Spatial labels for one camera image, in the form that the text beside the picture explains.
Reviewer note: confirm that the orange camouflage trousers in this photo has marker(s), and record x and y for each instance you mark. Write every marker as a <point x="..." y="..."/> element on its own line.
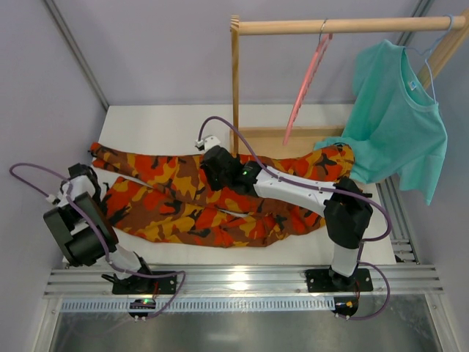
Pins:
<point x="167" y="199"/>

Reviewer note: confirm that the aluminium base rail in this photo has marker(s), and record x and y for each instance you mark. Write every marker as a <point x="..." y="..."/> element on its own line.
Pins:
<point x="239" y="279"/>

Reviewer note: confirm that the slotted cable duct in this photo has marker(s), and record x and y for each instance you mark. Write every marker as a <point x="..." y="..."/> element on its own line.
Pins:
<point x="192" y="304"/>

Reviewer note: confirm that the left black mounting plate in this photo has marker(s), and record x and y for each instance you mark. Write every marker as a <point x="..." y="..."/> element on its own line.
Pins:
<point x="165" y="284"/>

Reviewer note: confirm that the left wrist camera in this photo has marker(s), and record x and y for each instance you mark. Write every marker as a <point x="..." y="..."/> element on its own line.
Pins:
<point x="67" y="191"/>

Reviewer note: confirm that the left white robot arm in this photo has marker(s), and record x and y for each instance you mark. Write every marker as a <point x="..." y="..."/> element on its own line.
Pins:
<point x="85" y="236"/>

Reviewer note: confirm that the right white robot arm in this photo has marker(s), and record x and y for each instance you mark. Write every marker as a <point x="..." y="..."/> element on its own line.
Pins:
<point x="343" y="206"/>

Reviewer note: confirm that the teal t-shirt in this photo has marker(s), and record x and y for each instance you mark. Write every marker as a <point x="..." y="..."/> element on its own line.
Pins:
<point x="394" y="127"/>

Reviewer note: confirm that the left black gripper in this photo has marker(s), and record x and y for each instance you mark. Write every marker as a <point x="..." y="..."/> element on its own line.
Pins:
<point x="94" y="180"/>

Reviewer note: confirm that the black mounting plate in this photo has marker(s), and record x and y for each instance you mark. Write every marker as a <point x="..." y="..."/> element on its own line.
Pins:
<point x="328" y="281"/>
<point x="165" y="284"/>

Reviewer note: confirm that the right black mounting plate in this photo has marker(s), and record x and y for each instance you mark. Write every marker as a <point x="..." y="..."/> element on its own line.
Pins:
<point x="328" y="281"/>

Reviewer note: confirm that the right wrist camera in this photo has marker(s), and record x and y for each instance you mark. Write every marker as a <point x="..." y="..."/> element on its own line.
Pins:
<point x="207" y="141"/>

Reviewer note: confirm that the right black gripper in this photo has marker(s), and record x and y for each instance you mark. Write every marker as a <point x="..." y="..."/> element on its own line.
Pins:
<point x="215" y="169"/>

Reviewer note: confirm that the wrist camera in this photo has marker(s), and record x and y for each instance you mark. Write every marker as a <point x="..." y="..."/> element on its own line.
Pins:
<point x="207" y="141"/>
<point x="67" y="191"/>

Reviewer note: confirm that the light blue wire hanger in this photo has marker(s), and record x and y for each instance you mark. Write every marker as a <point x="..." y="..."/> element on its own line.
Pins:
<point x="434" y="56"/>

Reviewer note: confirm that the pink plastic hanger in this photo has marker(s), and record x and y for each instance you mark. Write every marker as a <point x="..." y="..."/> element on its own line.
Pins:
<point x="306" y="83"/>

